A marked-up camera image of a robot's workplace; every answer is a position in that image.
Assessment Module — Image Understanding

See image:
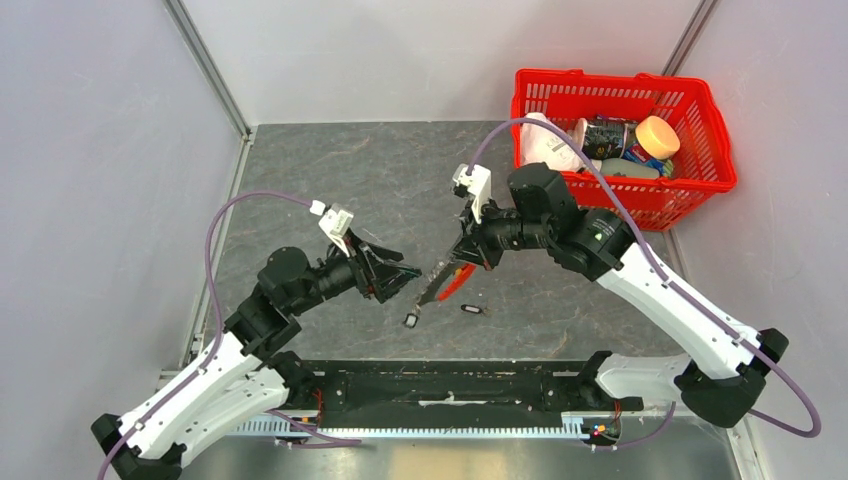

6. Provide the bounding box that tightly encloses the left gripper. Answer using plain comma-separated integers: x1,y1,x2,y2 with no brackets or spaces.
289,227,422,315

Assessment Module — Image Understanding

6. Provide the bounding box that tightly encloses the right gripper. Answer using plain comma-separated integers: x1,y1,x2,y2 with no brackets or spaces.
448,192,553,270

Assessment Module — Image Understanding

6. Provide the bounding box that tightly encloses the keyring bunch with tags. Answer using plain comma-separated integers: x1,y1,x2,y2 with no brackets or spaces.
402,260,476,329

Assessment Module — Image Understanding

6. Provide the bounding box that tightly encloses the black key tag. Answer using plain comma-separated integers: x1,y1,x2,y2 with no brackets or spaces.
460,304,489,315

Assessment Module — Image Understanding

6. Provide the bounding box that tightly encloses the white plastic bag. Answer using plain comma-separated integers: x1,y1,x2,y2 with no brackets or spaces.
519,123,585,172

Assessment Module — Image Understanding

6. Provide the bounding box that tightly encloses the red plastic basket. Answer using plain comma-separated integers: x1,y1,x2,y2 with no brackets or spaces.
510,68,737,232

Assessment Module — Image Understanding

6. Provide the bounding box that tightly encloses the purple cable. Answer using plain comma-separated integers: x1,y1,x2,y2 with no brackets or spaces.
465,117,823,439
95,190,326,480

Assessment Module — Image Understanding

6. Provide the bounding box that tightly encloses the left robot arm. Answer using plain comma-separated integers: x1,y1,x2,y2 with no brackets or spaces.
91,233,422,479

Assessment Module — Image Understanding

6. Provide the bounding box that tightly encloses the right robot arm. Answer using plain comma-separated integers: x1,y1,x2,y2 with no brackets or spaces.
412,163,788,428

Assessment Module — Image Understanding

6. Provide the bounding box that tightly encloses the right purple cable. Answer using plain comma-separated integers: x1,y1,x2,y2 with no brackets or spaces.
465,117,823,439

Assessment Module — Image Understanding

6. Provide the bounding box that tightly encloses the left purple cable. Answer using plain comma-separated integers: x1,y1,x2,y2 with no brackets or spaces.
95,190,326,480

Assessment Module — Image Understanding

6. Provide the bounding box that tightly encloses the grey green pouch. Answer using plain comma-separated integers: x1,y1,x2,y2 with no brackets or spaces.
591,158,661,180

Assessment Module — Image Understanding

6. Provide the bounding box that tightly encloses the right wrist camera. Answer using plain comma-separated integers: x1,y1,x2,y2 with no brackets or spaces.
452,164,492,224

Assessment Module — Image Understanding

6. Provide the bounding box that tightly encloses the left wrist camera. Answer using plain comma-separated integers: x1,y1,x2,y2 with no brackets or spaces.
319,204,354,258

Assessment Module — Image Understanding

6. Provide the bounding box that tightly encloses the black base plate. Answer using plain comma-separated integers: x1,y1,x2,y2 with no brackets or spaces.
283,360,644,432

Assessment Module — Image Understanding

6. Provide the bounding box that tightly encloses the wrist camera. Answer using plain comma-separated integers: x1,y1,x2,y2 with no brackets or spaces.
319,204,354,258
452,164,492,224

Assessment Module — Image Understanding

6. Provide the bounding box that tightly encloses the jar with yellow lid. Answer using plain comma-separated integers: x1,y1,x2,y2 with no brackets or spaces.
622,115,681,177

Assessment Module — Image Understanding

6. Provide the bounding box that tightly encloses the dark printed can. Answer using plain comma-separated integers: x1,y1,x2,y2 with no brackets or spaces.
573,116,637,160

